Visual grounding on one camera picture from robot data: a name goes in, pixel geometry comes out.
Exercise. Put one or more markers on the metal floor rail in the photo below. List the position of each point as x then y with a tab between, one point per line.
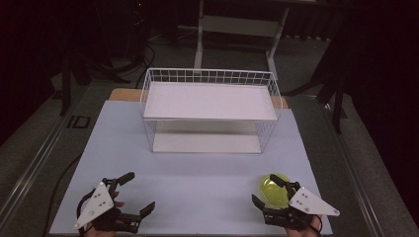
29	174
355	184

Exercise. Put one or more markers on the person's left hand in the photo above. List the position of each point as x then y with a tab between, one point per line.
100	234

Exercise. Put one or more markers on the pale blue table mat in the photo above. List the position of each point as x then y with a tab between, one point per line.
197	184

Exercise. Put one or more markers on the black metal stand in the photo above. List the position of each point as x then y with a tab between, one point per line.
337	98
66	85

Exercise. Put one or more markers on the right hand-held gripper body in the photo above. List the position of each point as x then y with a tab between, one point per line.
309	204

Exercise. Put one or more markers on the white metal desk frame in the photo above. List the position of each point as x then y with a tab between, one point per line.
237	25

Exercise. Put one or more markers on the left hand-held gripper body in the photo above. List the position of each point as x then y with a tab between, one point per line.
99	200

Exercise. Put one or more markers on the person's right hand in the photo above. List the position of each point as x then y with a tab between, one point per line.
301	233

